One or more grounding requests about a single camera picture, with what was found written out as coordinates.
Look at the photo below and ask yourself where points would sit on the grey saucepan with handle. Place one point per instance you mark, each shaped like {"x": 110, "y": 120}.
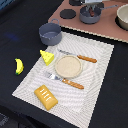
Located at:
{"x": 85, "y": 17}

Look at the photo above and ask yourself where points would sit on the black burner disc front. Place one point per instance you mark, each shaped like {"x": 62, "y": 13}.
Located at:
{"x": 67, "y": 14}

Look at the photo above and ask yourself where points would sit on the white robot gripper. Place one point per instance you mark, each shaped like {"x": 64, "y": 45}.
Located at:
{"x": 88, "y": 2}

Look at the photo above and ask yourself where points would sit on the black burner disc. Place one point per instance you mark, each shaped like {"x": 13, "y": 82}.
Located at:
{"x": 67, "y": 14}
{"x": 75, "y": 2}

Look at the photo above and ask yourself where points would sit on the black burner disc back left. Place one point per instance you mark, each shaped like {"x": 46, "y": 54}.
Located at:
{"x": 75, "y": 2}

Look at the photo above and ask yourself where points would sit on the beige round plate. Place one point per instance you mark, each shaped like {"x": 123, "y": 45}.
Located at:
{"x": 68, "y": 66}

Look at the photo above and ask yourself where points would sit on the knife with wooden handle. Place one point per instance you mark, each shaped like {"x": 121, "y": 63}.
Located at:
{"x": 79, "y": 56}

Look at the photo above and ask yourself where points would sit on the grey pot on mat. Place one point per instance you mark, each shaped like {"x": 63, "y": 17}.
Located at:
{"x": 50, "y": 33}

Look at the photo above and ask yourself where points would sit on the yellow toy banana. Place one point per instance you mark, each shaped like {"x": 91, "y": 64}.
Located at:
{"x": 19, "y": 67}

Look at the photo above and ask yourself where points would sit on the yellow cheese wedge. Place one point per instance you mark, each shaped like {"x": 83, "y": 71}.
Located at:
{"x": 47, "y": 57}

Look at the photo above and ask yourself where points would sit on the brown toy sausage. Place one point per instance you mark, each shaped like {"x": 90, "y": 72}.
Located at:
{"x": 91, "y": 12}

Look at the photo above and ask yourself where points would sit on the fork with wooden handle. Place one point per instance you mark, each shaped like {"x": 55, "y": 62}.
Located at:
{"x": 54, "y": 77}

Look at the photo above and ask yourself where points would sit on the beige bowl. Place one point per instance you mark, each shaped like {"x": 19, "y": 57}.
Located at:
{"x": 122, "y": 14}

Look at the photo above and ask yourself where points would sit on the yellow toy bread loaf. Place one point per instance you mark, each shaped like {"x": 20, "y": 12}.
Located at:
{"x": 46, "y": 97}

